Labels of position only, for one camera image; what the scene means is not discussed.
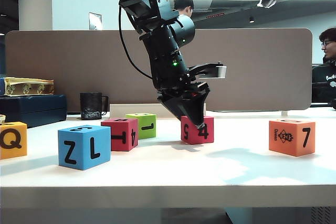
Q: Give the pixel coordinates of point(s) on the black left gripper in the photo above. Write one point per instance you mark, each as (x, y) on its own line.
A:
(170, 77)

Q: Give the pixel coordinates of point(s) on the pink block 4 5 C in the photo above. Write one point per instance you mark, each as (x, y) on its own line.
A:
(194, 137)

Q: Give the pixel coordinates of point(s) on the pink block R T 4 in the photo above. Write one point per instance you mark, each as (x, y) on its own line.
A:
(118, 127)

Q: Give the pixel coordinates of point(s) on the orange block 7 2 Q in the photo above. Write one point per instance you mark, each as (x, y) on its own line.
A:
(291, 145)

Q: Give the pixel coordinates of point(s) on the yellow block Q A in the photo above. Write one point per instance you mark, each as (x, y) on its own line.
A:
(15, 153)

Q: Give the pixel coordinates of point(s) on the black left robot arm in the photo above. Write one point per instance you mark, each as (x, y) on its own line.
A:
(157, 3)

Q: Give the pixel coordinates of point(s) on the ceiling spot lamp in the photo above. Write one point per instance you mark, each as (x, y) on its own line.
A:
(251, 20)

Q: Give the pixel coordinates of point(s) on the green block Q L U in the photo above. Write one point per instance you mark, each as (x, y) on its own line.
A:
(147, 119)

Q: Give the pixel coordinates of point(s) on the red ceiling sign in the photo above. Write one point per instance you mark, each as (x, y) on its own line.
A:
(215, 15)

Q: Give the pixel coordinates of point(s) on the person in red shirt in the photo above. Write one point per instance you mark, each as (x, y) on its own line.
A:
(183, 3)

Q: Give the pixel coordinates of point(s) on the black mug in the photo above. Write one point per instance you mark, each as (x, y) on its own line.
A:
(90, 104)

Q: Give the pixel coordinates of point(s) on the person in dark green shirt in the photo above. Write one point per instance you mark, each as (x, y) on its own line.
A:
(324, 77)

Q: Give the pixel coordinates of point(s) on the blue block Z L 3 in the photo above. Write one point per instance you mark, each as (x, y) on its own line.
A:
(78, 148)

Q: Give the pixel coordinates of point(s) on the brown desk divider panel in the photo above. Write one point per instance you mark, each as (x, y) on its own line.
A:
(65, 64)

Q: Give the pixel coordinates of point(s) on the dark blue case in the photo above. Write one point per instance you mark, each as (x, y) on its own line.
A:
(34, 108)

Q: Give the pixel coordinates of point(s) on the gold ornate box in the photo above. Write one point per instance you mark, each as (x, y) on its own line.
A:
(26, 87)

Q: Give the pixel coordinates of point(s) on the small woven basket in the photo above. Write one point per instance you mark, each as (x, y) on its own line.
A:
(2, 119)

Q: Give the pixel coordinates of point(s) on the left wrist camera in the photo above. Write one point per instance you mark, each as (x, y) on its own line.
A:
(220, 72)

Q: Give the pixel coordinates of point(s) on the white divider foot bracket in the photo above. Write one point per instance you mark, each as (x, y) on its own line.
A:
(284, 113)

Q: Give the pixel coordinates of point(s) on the wall sign on pillar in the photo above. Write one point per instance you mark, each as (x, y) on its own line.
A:
(95, 20)

